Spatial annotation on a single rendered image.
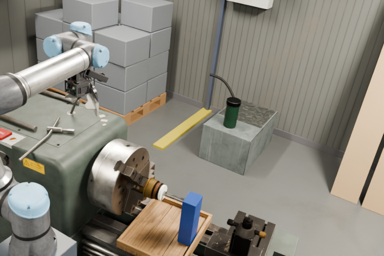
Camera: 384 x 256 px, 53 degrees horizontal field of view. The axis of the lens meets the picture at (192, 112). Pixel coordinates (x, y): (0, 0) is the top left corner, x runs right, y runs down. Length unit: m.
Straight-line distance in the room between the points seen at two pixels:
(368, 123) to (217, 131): 1.33
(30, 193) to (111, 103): 3.01
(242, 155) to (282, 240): 1.91
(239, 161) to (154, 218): 1.97
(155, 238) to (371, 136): 2.46
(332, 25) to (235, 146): 1.51
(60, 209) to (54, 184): 0.12
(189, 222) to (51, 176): 0.58
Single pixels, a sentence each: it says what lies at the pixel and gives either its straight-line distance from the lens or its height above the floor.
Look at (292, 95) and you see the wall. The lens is 4.38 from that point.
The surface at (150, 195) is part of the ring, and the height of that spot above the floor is 1.08.
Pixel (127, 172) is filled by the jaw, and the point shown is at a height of 1.19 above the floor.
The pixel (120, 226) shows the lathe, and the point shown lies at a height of 0.87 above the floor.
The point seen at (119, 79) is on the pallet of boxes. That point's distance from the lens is 4.09.
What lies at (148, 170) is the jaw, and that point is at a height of 1.11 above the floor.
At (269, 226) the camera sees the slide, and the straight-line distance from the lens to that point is 1.83.
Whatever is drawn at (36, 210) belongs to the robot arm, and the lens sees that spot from 1.32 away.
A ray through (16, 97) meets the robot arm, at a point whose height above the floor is 1.69.
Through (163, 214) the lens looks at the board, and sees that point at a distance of 1.90.
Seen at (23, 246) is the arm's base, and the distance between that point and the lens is 1.41.
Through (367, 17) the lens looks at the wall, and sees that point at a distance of 4.06.
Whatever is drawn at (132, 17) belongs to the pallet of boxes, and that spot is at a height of 1.09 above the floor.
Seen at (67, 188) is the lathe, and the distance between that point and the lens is 1.65.
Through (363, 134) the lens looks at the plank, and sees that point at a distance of 3.76.
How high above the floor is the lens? 2.16
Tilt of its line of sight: 27 degrees down
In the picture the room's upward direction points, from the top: 8 degrees clockwise
